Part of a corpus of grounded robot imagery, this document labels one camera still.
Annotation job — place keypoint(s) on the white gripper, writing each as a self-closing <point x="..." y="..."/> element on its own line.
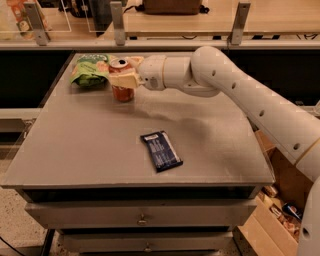
<point x="151" y="71"/>

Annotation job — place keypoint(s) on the orange coca-cola can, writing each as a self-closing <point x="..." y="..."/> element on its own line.
<point x="122" y="93"/>

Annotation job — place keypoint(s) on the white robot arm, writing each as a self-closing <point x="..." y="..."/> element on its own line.
<point x="208" y="72"/>

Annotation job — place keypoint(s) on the dark blue rxbar wrapper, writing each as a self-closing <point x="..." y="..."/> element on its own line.
<point x="161" y="151"/>

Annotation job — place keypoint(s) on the blue pepsi can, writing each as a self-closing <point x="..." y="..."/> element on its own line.
<point x="290" y="209"/>

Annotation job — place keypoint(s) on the green chip bag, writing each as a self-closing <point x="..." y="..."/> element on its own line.
<point x="90" y="70"/>

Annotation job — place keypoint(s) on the brown box on counter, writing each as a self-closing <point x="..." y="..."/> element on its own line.
<point x="175" y="7"/>

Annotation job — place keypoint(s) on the orange snack bag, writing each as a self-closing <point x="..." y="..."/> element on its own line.
<point x="22" y="21"/>

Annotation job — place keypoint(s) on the upper grey drawer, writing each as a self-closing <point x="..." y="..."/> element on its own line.
<point x="141" y="213"/>

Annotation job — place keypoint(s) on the grey drawer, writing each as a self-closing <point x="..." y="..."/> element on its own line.
<point x="146" y="242"/>
<point x="141" y="213"/>

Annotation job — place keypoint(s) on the lower grey drawer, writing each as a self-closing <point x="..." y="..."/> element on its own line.
<point x="146" y="242"/>

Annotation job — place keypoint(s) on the brown cardboard box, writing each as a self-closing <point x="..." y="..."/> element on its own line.
<point x="270" y="231"/>

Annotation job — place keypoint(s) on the middle metal bracket post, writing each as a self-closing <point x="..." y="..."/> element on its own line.
<point x="118" y="22"/>

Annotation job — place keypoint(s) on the metal bracket post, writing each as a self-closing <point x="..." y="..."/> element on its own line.
<point x="118" y="22"/>
<point x="36" y="21"/>
<point x="239" y="23"/>

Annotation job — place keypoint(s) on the left metal bracket post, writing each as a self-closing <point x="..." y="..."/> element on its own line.
<point x="36" y="21"/>

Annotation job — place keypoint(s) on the right metal bracket post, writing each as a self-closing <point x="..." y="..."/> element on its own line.
<point x="239" y="23"/>

